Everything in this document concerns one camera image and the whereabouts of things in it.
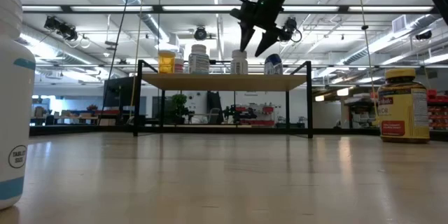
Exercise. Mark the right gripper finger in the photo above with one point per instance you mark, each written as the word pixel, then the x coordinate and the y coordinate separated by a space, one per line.
pixel 269 40
pixel 246 35

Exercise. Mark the blue-capped white bottle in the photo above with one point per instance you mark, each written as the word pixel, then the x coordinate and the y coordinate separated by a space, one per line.
pixel 273 64

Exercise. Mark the white supplement facts bottle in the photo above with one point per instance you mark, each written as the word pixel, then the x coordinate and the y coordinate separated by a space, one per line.
pixel 199 61

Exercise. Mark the small pink pill bottle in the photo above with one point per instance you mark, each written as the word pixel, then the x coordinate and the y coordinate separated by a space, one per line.
pixel 179 67

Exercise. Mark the small amber pill vial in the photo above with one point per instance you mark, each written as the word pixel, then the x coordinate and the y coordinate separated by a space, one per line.
pixel 166 63

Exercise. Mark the yellow fish oil bottle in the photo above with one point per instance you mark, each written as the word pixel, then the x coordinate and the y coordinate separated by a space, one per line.
pixel 402 112

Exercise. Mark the large white bottle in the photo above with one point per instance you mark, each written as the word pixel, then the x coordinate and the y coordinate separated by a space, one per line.
pixel 14 94

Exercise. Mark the round black ceiling fixture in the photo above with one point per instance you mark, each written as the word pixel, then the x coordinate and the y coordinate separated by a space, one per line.
pixel 200 33

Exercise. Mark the black overhead light bar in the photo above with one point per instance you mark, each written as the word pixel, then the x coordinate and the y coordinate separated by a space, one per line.
pixel 343 8

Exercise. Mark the red parts rack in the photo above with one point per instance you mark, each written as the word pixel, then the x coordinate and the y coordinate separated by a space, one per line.
pixel 257 120

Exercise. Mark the potted green plant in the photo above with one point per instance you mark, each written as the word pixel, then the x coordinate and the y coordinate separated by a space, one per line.
pixel 179 103

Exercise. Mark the black monitor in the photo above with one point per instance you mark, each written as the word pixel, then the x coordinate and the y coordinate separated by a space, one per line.
pixel 119 91

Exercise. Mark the white ceiling air vent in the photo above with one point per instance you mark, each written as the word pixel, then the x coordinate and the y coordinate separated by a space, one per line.
pixel 399 23

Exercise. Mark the black ceiling speaker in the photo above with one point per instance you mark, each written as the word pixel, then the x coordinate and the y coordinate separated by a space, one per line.
pixel 423 35

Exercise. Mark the shelving with red bins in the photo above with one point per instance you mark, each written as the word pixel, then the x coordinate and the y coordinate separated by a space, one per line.
pixel 437 112

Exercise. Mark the wooden shelf black metal frame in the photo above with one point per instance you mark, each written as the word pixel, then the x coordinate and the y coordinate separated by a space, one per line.
pixel 224 82

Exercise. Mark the black table rig frame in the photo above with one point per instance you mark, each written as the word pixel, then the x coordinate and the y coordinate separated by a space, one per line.
pixel 350 131

